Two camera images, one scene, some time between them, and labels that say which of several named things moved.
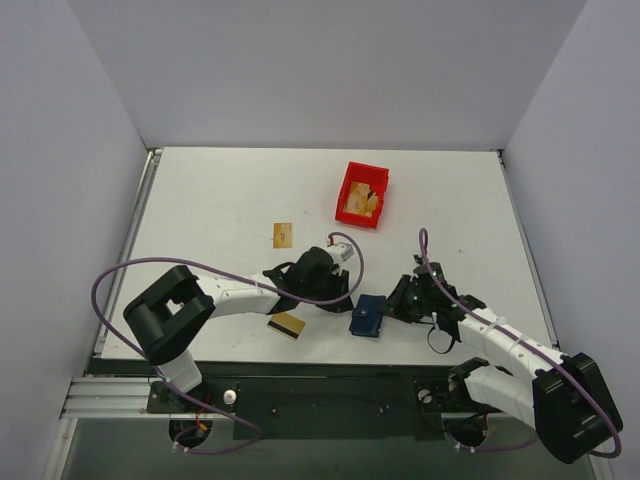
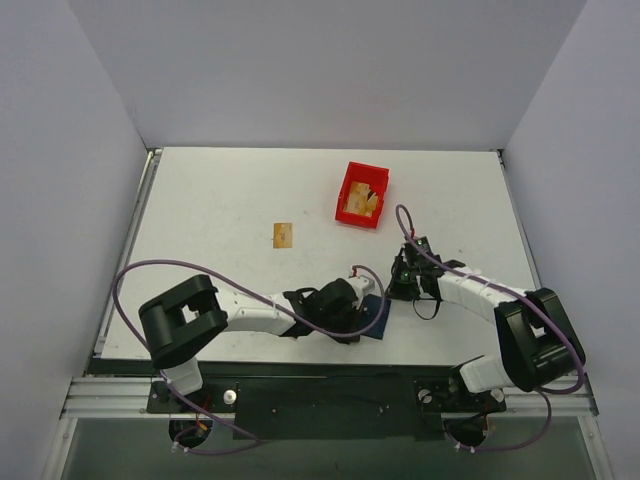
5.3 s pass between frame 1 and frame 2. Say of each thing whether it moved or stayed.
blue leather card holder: stayed
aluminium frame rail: stayed
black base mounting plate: stayed
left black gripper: moved
